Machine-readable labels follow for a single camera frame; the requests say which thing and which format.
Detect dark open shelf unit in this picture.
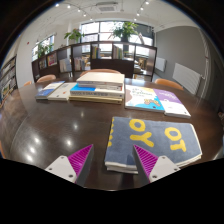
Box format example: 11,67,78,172
31,40,158,83

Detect cream thick book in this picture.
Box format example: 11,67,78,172
75,72,126,88

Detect wall bookshelf unit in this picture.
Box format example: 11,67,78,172
0,54,18,104

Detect purple and white book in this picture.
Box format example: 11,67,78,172
153,88,192,120

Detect illustrated white and blue book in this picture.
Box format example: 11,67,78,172
124,84,166,114

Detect white thin book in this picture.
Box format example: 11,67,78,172
47,82,78,102

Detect large potted green plant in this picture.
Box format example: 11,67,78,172
111,20,139,43

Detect large white wall radiator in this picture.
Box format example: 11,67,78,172
172,62,203,96

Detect ceiling air conditioner unit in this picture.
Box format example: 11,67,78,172
94,1,119,14

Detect small white wall radiator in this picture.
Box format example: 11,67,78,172
154,56,167,73

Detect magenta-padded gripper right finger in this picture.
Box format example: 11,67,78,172
132,144,182,186

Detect ceiling track spotlights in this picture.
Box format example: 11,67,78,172
54,0,151,18

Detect dark blue book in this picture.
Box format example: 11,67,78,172
34,80,66,101

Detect yellow-edged large book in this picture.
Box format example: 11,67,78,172
68,94,124,105

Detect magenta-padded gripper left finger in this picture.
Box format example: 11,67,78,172
44,143,95,188

